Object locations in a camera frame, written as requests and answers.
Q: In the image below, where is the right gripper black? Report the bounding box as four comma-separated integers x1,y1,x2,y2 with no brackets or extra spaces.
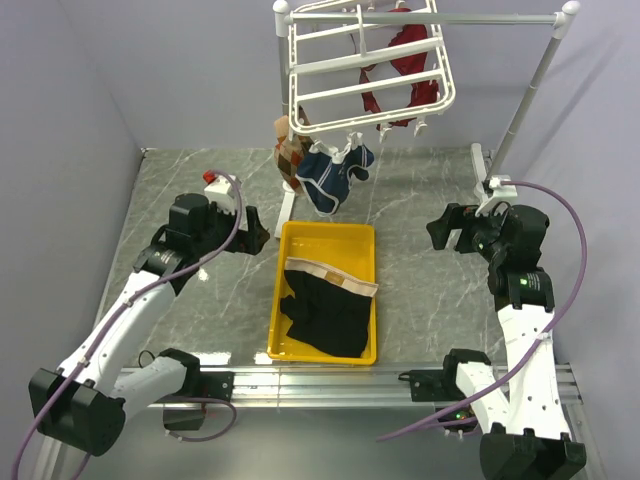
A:
426,201,510,264

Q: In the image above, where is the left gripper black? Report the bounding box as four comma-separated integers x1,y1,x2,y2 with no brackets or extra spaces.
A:
193,199,269,257

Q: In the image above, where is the black underwear beige waistband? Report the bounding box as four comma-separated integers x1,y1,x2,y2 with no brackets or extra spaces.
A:
278,257,378,358

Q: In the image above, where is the white clip hanger frame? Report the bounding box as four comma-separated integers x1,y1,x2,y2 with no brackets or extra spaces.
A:
272,1,457,140

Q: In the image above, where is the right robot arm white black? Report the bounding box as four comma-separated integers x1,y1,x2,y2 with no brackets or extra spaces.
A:
426,203,587,479

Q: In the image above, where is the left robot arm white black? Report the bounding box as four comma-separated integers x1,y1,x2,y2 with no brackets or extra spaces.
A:
29,193,270,456

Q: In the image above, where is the navy blue underwear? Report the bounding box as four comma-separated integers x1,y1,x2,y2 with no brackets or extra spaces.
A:
295,145,375,216

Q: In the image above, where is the argyle brown sock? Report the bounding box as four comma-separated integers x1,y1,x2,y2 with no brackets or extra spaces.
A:
273,115,313,193

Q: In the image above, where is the yellow plastic tray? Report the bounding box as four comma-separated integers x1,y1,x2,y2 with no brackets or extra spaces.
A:
267,221,378,366

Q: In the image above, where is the red bra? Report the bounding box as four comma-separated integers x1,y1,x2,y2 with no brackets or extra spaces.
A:
359,7,441,129

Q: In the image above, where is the white drying rack stand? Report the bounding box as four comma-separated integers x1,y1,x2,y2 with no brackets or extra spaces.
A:
272,0,582,251

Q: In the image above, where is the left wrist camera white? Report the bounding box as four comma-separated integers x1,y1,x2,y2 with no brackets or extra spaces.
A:
203,170,239,214

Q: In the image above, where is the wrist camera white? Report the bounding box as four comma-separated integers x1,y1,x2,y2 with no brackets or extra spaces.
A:
203,170,239,214
474,175,517,217

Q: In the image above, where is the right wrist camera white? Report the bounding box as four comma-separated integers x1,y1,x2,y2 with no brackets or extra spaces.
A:
474,175,517,217

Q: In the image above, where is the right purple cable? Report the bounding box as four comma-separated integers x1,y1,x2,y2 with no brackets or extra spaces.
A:
375,180,587,443

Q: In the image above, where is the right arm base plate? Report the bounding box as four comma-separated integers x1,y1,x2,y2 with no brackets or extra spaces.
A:
398,369,479,436

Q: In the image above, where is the aluminium mounting rail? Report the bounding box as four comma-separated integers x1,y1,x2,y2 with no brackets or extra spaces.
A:
114,363,584,412

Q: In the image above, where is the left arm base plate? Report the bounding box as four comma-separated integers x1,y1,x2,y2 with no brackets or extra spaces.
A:
162,371,237,432

